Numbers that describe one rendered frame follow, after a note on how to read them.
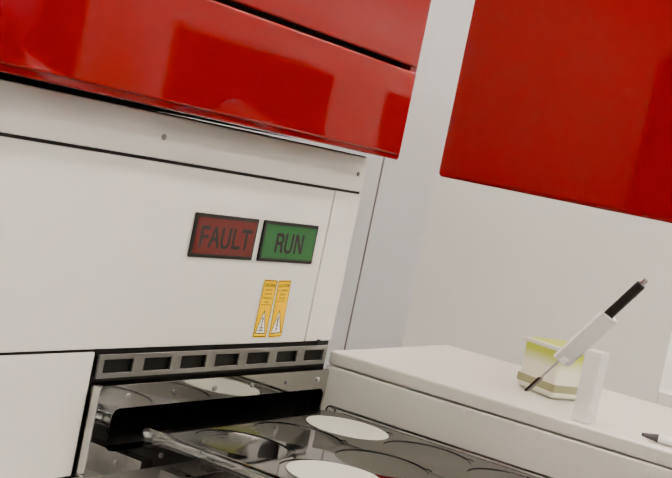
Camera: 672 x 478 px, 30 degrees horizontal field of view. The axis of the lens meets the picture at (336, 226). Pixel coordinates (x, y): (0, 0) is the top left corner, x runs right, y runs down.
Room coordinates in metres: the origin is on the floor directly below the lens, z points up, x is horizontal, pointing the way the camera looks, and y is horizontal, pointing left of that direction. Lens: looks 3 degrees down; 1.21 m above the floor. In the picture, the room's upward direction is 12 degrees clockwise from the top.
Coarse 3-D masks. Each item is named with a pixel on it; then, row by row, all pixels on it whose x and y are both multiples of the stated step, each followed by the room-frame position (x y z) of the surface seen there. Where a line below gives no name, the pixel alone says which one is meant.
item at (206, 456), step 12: (144, 432) 1.26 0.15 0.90; (156, 432) 1.25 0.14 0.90; (156, 444) 1.25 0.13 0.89; (168, 444) 1.24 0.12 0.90; (180, 444) 1.23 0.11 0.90; (192, 444) 1.23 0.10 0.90; (192, 456) 1.22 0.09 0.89; (204, 456) 1.22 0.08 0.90; (216, 456) 1.21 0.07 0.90; (228, 468) 1.20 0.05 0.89; (240, 468) 1.19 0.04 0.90; (252, 468) 1.19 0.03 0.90
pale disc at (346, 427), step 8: (312, 416) 1.50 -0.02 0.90; (320, 416) 1.51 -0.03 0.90; (328, 416) 1.52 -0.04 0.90; (312, 424) 1.45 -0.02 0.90; (320, 424) 1.46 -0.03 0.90; (328, 424) 1.47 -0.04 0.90; (336, 424) 1.48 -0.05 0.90; (344, 424) 1.49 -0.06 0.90; (352, 424) 1.50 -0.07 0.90; (360, 424) 1.51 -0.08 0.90; (368, 424) 1.52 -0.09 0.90; (336, 432) 1.44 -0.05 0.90; (344, 432) 1.45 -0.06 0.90; (352, 432) 1.45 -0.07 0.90; (360, 432) 1.46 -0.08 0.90; (368, 432) 1.47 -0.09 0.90; (376, 432) 1.48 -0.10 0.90; (384, 432) 1.49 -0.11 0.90
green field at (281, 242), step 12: (276, 228) 1.46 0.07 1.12; (288, 228) 1.49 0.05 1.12; (300, 228) 1.51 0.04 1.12; (264, 240) 1.45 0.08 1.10; (276, 240) 1.47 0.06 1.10; (288, 240) 1.49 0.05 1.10; (300, 240) 1.51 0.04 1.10; (312, 240) 1.54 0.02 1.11; (264, 252) 1.45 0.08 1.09; (276, 252) 1.47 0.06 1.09; (288, 252) 1.49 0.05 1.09; (300, 252) 1.52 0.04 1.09
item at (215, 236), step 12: (204, 228) 1.35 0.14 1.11; (216, 228) 1.36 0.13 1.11; (228, 228) 1.38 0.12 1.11; (240, 228) 1.40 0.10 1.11; (252, 228) 1.42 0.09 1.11; (204, 240) 1.35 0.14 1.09; (216, 240) 1.37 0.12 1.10; (228, 240) 1.39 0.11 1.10; (240, 240) 1.41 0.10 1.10; (252, 240) 1.43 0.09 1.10; (192, 252) 1.33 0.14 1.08; (204, 252) 1.35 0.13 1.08; (216, 252) 1.37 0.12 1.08; (228, 252) 1.39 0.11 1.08; (240, 252) 1.41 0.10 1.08
